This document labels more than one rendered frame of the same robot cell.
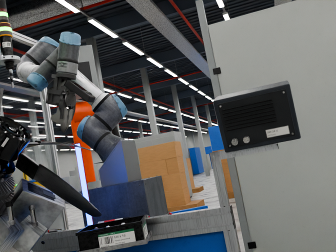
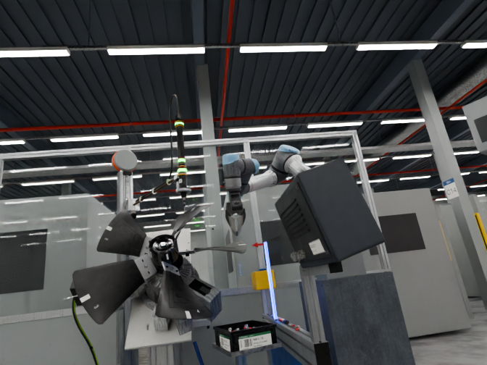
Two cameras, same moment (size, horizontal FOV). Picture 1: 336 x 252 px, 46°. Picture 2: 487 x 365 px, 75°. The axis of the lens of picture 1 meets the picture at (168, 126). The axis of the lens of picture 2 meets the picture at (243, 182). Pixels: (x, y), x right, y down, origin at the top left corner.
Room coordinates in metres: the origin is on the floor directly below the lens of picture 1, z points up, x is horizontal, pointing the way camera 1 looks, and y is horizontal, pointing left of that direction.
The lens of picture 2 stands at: (0.95, -0.93, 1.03)
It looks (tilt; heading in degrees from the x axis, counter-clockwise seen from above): 17 degrees up; 66
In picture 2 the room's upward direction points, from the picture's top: 7 degrees counter-clockwise
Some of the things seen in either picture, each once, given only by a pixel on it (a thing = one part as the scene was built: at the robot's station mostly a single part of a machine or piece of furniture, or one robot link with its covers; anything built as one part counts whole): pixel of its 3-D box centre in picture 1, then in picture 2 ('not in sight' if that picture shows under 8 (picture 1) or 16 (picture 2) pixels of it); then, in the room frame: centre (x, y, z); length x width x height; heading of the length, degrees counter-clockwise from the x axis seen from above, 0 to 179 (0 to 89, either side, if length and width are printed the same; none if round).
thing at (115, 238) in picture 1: (114, 233); (243, 335); (1.39, 0.25, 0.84); 0.22 x 0.17 x 0.07; 89
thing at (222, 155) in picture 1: (243, 151); (317, 268); (1.41, -0.25, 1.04); 0.24 x 0.03 x 0.03; 74
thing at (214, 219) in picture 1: (117, 233); (285, 334); (1.56, 0.27, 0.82); 0.90 x 0.04 x 0.08; 74
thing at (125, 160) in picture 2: not in sight; (125, 161); (1.01, 1.14, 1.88); 0.17 x 0.15 x 0.16; 164
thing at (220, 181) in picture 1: (219, 179); (311, 301); (1.44, -0.15, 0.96); 0.03 x 0.03 x 0.20; 74
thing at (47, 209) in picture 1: (32, 207); (202, 298); (1.30, 0.48, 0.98); 0.20 x 0.16 x 0.20; 74
